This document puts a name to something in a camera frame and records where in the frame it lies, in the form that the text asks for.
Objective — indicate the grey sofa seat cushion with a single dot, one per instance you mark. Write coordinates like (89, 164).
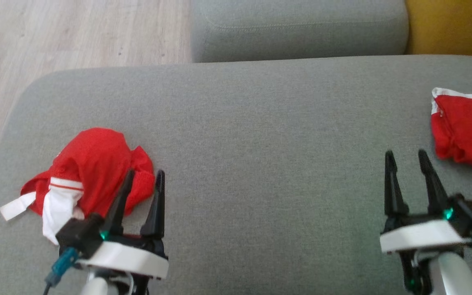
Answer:
(301, 28)

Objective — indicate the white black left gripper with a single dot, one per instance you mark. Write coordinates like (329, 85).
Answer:
(137, 260)

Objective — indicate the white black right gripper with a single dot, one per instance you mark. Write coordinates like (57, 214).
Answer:
(420, 237)

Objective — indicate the red Bulls 23 shorts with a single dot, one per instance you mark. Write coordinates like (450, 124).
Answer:
(469, 123)

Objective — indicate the grey sofa seat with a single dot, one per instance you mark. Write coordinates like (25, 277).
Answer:
(268, 164)

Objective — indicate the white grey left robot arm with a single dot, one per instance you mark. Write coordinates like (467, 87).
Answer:
(100, 287)

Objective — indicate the yellow sofa back cushion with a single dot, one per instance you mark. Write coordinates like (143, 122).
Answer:
(453, 24)

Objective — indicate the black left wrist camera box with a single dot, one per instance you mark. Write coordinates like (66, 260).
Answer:
(78, 233)

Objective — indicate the red white basketball jersey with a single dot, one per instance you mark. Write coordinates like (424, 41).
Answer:
(92, 164)

